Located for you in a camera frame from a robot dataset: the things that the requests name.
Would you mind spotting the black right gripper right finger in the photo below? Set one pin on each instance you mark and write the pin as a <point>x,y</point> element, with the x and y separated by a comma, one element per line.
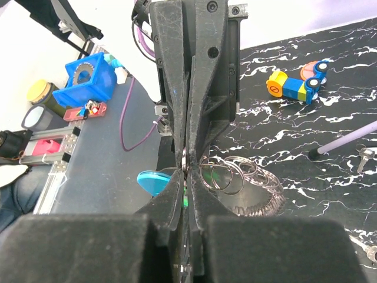
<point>230,248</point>

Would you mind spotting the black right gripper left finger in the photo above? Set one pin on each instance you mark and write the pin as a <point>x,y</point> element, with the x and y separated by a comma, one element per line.
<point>141,247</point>

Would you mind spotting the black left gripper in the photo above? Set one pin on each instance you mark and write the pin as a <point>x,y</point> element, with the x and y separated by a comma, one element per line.
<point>168,19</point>

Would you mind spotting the key with green tag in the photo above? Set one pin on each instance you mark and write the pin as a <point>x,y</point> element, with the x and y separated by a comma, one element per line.
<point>216,177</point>

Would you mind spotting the blue plastic parts bin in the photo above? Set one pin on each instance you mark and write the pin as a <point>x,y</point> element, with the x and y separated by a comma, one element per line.
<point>90,78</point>

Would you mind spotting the colourful toy block car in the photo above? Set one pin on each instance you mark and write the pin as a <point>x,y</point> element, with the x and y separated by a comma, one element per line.
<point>312,77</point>

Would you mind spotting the pink plastic object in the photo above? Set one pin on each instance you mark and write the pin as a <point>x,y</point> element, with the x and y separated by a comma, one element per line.
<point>45,147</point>

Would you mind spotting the yellow lidded green jar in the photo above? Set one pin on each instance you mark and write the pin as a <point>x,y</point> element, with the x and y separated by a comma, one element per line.
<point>41,93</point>

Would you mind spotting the grey cup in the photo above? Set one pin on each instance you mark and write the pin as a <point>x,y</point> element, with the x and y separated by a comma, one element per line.
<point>40,118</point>

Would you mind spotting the perforated music stand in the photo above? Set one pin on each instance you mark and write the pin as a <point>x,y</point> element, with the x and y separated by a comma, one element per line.
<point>316,153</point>

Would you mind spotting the aluminium frame rail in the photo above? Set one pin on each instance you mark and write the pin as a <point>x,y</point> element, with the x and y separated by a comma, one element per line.
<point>59,161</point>

